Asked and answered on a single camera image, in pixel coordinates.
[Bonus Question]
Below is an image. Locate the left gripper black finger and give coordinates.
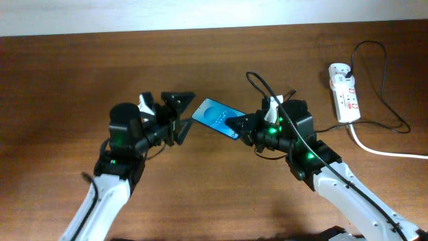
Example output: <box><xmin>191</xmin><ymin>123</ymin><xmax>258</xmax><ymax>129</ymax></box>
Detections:
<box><xmin>161</xmin><ymin>92</ymin><xmax>196</xmax><ymax>114</ymax></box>
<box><xmin>175</xmin><ymin>118</ymin><xmax>193</xmax><ymax>145</ymax></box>

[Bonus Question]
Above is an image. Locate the blue smartphone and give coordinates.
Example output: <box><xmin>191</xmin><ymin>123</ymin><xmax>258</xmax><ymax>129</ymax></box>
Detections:
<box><xmin>192</xmin><ymin>98</ymin><xmax>245</xmax><ymax>140</ymax></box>

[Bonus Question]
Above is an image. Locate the black charger cable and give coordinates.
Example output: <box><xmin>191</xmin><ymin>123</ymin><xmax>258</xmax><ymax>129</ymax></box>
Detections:
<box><xmin>284</xmin><ymin>40</ymin><xmax>411</xmax><ymax>135</ymax></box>

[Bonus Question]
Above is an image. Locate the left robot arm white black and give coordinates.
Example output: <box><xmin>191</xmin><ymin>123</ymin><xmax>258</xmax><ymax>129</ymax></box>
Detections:
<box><xmin>61</xmin><ymin>92</ymin><xmax>195</xmax><ymax>240</ymax></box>

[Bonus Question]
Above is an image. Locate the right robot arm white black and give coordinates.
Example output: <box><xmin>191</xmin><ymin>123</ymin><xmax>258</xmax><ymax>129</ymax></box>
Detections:
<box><xmin>225</xmin><ymin>100</ymin><xmax>427</xmax><ymax>240</ymax></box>

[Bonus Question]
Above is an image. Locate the white charger adapter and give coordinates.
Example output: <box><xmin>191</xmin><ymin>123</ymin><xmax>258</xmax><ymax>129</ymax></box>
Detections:
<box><xmin>330</xmin><ymin>74</ymin><xmax>355</xmax><ymax>91</ymax></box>

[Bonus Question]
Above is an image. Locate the white power strip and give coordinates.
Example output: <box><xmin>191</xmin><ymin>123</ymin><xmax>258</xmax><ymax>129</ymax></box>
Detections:
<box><xmin>328</xmin><ymin>63</ymin><xmax>360</xmax><ymax>123</ymax></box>

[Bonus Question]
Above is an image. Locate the white power strip cord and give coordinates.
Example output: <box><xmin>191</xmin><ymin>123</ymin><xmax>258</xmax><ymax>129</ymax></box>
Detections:
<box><xmin>346</xmin><ymin>123</ymin><xmax>428</xmax><ymax>160</ymax></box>

